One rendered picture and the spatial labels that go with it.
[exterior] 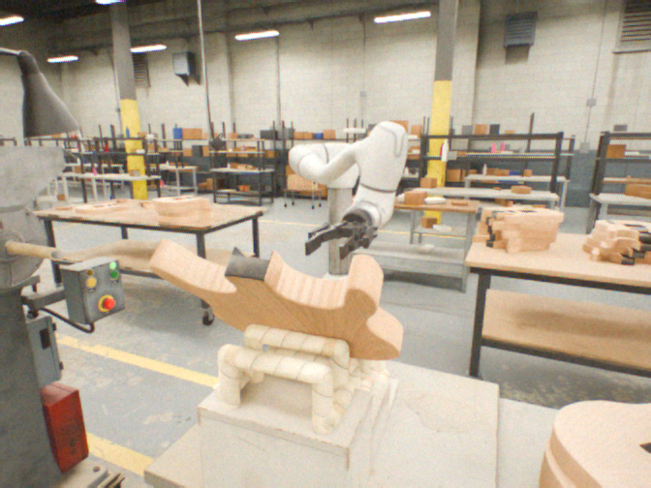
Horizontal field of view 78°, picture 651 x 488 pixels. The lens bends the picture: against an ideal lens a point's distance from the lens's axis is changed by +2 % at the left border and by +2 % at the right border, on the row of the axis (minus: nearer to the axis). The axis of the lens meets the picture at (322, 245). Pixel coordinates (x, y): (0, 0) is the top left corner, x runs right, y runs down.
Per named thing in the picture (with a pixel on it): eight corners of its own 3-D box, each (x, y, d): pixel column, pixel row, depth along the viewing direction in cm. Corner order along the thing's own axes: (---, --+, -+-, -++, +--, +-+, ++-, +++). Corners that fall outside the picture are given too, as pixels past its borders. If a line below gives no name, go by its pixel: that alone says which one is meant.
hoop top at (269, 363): (214, 366, 65) (212, 348, 65) (225, 356, 68) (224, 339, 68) (328, 392, 59) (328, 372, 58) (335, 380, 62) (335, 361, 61)
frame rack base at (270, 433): (201, 492, 72) (194, 408, 67) (245, 435, 85) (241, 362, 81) (348, 542, 63) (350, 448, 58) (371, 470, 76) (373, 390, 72)
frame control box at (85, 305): (30, 335, 145) (16, 266, 139) (85, 313, 164) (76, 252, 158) (76, 348, 136) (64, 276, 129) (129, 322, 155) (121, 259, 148)
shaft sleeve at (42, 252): (21, 244, 115) (15, 255, 114) (11, 239, 112) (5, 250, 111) (63, 251, 108) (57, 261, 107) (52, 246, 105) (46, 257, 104)
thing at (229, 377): (217, 408, 67) (213, 357, 65) (228, 396, 70) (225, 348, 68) (233, 411, 66) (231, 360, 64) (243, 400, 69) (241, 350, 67)
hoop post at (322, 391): (309, 432, 62) (308, 378, 59) (316, 419, 64) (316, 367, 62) (328, 438, 61) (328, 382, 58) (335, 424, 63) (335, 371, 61)
